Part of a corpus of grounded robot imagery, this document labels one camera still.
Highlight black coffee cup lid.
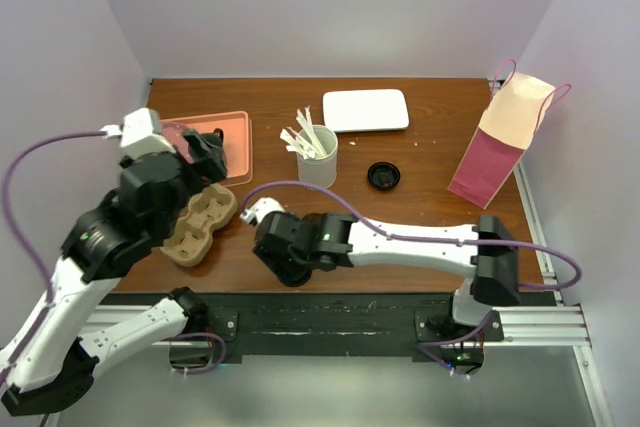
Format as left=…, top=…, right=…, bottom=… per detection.
left=276, top=267, right=312, bottom=288

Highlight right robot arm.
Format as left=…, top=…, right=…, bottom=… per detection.
left=253, top=212, right=520, bottom=340

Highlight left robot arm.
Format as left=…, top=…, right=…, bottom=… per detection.
left=1, top=129, right=227, bottom=417

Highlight pink dotted plate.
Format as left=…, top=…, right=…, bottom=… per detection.
left=163, top=122, right=193, bottom=163

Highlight dark green mug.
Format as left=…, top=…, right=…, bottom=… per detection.
left=208, top=128, right=224, bottom=148

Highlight pink plastic tray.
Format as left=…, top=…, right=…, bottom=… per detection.
left=162, top=111, right=253, bottom=187

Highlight cardboard cup carrier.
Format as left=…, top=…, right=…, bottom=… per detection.
left=160, top=184, right=238, bottom=268

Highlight white cylindrical holder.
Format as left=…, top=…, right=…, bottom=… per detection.
left=296, top=125, right=339, bottom=188

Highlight white paper stir sticks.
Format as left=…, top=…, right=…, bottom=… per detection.
left=280, top=106, right=328, bottom=160

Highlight white rectangular plate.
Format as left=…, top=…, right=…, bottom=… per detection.
left=322, top=89, right=410, bottom=133

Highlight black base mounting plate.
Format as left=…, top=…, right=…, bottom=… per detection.
left=94, top=290, right=559, bottom=366

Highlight pink paper gift bag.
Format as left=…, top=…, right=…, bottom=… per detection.
left=448, top=58, right=572, bottom=209

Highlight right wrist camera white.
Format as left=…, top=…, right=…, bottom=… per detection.
left=240, top=197, right=285, bottom=226

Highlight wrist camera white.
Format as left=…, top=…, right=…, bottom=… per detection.
left=100, top=108, right=176, bottom=160
left=240, top=197, right=285, bottom=226

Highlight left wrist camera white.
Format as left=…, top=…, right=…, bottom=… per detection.
left=100, top=108, right=176, bottom=160

